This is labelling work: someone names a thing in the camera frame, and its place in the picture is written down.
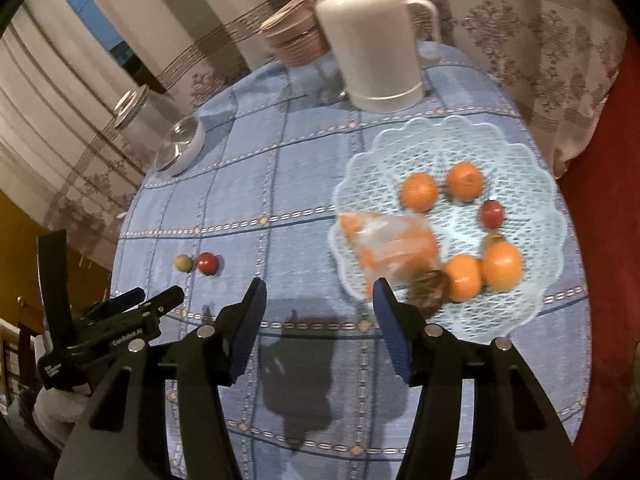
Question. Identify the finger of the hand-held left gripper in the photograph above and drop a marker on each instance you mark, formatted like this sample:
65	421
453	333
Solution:
130	296
167	300

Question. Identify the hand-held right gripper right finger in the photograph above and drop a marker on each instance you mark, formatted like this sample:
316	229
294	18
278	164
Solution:
392	330

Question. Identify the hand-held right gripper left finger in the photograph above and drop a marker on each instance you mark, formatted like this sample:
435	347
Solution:
247	325

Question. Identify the small yellow-green fruit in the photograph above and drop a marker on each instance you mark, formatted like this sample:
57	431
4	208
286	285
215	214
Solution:
183	263

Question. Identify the dark mottled passion fruit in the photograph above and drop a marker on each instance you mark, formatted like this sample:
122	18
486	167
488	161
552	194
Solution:
430	290

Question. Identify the large red tomato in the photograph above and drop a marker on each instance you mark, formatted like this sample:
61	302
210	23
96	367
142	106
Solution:
208	263

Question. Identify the orange tangerine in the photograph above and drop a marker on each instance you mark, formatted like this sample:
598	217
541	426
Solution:
465	181
502	266
420	191
462	276

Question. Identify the brown kiwi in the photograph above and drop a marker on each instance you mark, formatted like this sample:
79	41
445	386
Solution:
492	239

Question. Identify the small dark red tomato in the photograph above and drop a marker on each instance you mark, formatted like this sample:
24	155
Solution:
492	213

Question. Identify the white lace plastic basket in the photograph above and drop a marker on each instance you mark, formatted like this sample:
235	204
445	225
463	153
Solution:
500	150

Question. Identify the person's left hand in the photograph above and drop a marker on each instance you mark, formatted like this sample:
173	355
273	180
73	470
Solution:
55	410

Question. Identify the wooden cabinet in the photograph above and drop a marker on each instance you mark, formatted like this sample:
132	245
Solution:
20	260

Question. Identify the clear bag of orange pieces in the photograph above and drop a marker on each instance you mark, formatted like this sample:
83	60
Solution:
390	245

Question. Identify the glass jar with lid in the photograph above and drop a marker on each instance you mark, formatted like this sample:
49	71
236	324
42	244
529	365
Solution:
180	145

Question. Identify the red cloth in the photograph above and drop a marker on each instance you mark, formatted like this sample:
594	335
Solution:
610	210

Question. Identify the window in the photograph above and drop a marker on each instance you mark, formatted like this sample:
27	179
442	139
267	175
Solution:
100	30

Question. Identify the pink ribbed cup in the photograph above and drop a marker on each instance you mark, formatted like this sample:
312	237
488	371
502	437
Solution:
295	35

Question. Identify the beige patterned curtain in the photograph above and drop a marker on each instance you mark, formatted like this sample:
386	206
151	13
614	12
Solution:
525	35

